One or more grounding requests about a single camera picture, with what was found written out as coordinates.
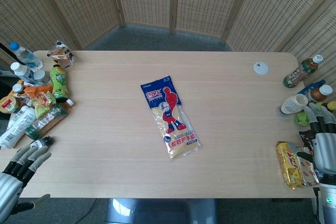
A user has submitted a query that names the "small white capped bottle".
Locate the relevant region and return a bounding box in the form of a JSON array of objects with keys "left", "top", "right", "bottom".
[{"left": 12, "top": 83, "right": 25, "bottom": 95}]

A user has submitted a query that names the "clear water bottle white cap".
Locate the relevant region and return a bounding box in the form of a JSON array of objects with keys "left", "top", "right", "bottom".
[{"left": 10, "top": 62, "right": 36, "bottom": 85}]

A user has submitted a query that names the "dark tea bottle white cap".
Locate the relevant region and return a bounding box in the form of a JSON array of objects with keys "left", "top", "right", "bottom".
[{"left": 24, "top": 99, "right": 75, "bottom": 141}]

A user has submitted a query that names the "blue flat package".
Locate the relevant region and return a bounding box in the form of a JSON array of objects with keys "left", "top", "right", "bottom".
[{"left": 297, "top": 79, "right": 327, "bottom": 97}]

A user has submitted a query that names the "gold yellow snack package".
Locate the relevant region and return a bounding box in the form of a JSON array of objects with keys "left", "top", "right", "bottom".
[{"left": 275, "top": 141, "right": 303, "bottom": 191}]

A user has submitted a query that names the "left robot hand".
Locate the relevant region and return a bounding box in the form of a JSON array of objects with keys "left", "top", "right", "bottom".
[{"left": 0, "top": 145, "right": 53, "bottom": 221}]

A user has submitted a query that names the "red white snack pack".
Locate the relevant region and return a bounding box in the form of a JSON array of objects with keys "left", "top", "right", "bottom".
[{"left": 296, "top": 150, "right": 320, "bottom": 187}]

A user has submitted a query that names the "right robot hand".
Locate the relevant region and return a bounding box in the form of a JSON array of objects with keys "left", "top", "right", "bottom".
[{"left": 296, "top": 102, "right": 336, "bottom": 175}]

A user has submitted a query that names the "white plastic tube bottle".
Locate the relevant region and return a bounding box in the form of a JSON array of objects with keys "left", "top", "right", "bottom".
[{"left": 0, "top": 105, "right": 37, "bottom": 149}]

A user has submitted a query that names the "white milk drink bottle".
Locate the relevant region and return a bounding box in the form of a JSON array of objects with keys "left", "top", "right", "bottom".
[{"left": 276, "top": 93, "right": 309, "bottom": 118}]

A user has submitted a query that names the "green yellow snack pack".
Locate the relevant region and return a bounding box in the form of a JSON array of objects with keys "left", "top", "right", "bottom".
[{"left": 33, "top": 91, "right": 57, "bottom": 120}]

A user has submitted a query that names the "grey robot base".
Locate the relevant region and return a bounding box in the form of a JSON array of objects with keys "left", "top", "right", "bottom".
[{"left": 104, "top": 197, "right": 219, "bottom": 224}]

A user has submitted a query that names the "clear bread snack bag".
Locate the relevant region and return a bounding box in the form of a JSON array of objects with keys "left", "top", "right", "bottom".
[{"left": 46, "top": 39, "right": 77, "bottom": 69}]

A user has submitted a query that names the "white round table grommet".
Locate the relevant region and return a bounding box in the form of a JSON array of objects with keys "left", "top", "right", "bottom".
[{"left": 253, "top": 61, "right": 270, "bottom": 76}]

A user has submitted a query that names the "brown tea bottle white cap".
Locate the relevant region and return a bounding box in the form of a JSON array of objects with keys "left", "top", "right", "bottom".
[{"left": 282, "top": 54, "right": 325, "bottom": 89}]

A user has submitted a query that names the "latex gloves package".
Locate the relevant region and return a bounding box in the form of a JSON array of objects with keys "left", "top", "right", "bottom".
[{"left": 140, "top": 74, "right": 203, "bottom": 160}]

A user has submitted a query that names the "orange snack bag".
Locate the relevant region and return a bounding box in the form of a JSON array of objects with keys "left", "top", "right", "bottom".
[{"left": 22, "top": 84, "right": 54, "bottom": 100}]

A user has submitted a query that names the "dark brown snack bag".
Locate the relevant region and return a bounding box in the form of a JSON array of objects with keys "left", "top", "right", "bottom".
[{"left": 298, "top": 129, "right": 319, "bottom": 154}]

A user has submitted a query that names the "amber bottle white cap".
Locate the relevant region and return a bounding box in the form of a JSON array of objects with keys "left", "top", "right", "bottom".
[{"left": 309, "top": 84, "right": 334, "bottom": 103}]

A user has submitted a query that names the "small black capped item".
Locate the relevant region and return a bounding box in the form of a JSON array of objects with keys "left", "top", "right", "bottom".
[{"left": 29, "top": 135, "right": 55, "bottom": 149}]

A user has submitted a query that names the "green snack bag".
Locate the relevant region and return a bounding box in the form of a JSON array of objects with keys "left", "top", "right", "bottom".
[{"left": 49, "top": 60, "right": 71, "bottom": 103}]

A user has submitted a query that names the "clear water bottle blue cap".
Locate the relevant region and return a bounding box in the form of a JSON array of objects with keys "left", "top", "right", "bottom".
[{"left": 9, "top": 41, "right": 44, "bottom": 72}]

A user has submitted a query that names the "round yellow lidded cup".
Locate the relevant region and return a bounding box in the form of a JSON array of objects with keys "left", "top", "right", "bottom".
[{"left": 0, "top": 94, "right": 20, "bottom": 115}]

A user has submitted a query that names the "grey capped clear bottle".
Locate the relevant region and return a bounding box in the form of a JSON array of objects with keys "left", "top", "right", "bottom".
[{"left": 34, "top": 70, "right": 51, "bottom": 86}]

